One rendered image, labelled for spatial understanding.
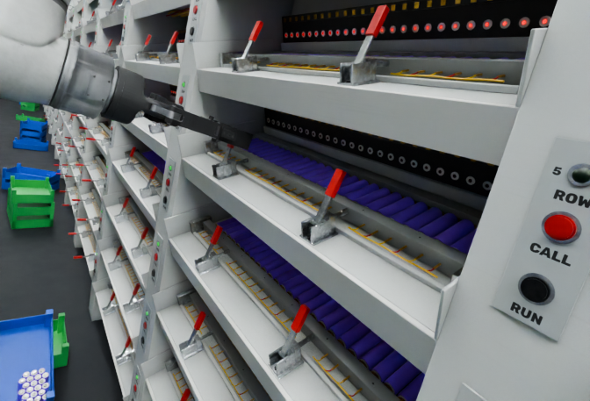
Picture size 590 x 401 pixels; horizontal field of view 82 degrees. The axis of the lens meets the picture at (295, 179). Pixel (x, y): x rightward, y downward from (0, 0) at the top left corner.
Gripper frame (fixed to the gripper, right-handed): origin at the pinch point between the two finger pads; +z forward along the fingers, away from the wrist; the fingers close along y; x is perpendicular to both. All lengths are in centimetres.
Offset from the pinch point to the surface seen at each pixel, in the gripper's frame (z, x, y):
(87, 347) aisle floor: 12, -96, -71
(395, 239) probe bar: 5.3, -3.9, 34.4
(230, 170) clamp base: 1.8, -6.0, 1.0
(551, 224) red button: -3.3, 2.9, 49.0
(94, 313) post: 15, -92, -86
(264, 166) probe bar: 4.8, -2.9, 6.3
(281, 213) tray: 1.4, -7.5, 18.9
